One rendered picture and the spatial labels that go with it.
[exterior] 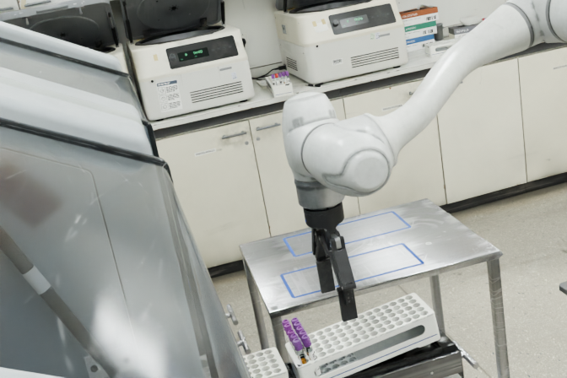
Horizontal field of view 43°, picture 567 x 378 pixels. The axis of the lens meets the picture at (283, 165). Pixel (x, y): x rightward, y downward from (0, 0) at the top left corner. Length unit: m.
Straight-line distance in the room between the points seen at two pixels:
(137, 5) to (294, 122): 2.64
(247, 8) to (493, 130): 1.55
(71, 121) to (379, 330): 0.80
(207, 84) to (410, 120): 2.48
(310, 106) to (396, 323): 0.49
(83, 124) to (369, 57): 2.98
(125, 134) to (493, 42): 0.78
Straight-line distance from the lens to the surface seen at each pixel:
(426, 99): 1.26
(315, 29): 3.76
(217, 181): 3.72
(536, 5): 1.49
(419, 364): 1.52
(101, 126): 0.95
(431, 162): 4.08
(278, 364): 1.47
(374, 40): 3.83
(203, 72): 3.62
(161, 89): 3.60
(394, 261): 1.90
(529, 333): 3.12
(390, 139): 1.18
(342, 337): 1.49
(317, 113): 1.28
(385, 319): 1.53
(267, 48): 4.31
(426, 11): 4.37
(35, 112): 0.94
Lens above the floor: 1.65
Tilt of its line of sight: 17 degrees down
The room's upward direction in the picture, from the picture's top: 10 degrees counter-clockwise
